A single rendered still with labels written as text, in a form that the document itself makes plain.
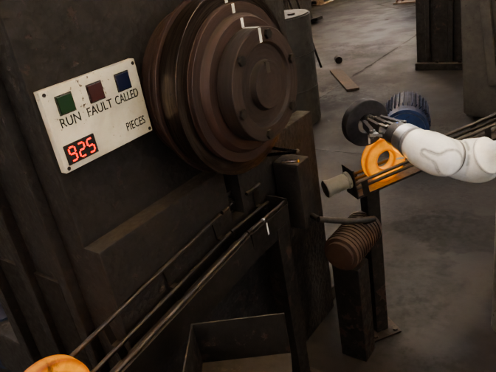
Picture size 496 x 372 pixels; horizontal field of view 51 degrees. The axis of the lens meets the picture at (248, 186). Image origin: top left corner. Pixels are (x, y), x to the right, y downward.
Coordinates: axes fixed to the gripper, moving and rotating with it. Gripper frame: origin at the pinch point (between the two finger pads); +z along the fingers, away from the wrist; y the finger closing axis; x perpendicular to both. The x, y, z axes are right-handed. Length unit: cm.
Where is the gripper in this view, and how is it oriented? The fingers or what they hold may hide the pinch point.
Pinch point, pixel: (365, 117)
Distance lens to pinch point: 171.2
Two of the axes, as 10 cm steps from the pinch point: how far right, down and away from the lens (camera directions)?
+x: -1.5, -8.7, -4.7
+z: -3.3, -4.0, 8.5
